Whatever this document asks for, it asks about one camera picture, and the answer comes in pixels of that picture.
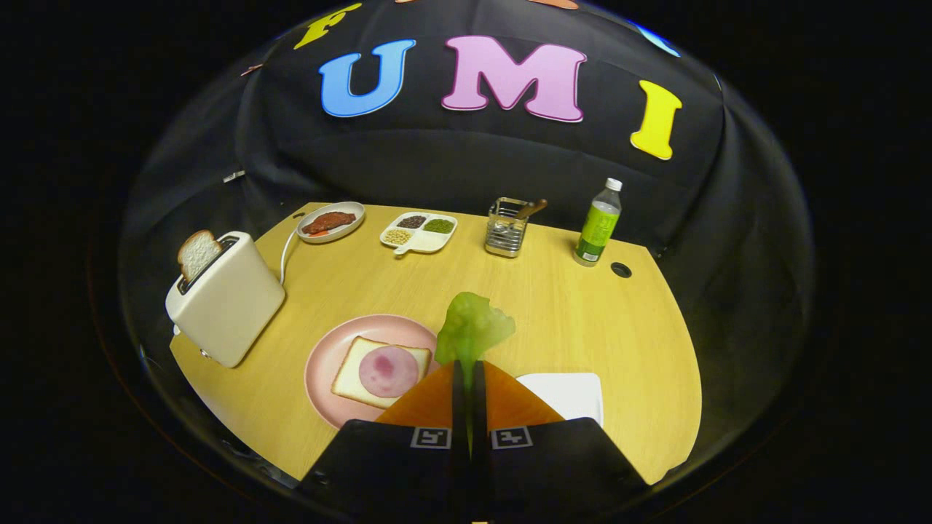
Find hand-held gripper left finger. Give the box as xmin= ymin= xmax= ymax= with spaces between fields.
xmin=295 ymin=360 xmax=468 ymax=524

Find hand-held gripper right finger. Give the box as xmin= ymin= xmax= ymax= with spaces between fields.
xmin=470 ymin=360 xmax=650 ymax=524

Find green lettuce leaf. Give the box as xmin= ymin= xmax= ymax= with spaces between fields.
xmin=435 ymin=292 xmax=516 ymax=386

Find toast bread slice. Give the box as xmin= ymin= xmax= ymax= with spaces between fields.
xmin=178 ymin=230 xmax=224 ymax=283

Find pink ham slice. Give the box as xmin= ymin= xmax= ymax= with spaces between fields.
xmin=358 ymin=346 xmax=420 ymax=398

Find white square plate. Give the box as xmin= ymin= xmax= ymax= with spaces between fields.
xmin=516 ymin=373 xmax=605 ymax=426

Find bread slice with ham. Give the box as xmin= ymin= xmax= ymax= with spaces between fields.
xmin=331 ymin=336 xmax=433 ymax=409

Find pink round plate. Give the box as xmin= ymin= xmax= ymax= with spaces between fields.
xmin=304 ymin=314 xmax=442 ymax=430

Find white divided dish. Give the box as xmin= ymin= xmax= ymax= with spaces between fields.
xmin=379 ymin=212 xmax=459 ymax=257

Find white round plate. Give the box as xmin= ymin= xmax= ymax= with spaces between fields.
xmin=296 ymin=202 xmax=366 ymax=244

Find green drink bottle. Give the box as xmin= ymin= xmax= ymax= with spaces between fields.
xmin=573 ymin=178 xmax=623 ymax=268

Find red meat piece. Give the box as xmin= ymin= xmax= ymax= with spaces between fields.
xmin=302 ymin=211 xmax=358 ymax=236

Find white toaster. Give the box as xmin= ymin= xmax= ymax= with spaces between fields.
xmin=165 ymin=231 xmax=286 ymax=369

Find black backdrop cloth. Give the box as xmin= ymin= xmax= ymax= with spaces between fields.
xmin=120 ymin=0 xmax=813 ymax=350

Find metal wire basket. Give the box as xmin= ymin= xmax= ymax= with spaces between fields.
xmin=485 ymin=197 xmax=530 ymax=258

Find white toaster cable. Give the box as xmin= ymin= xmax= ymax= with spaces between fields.
xmin=279 ymin=229 xmax=301 ymax=286

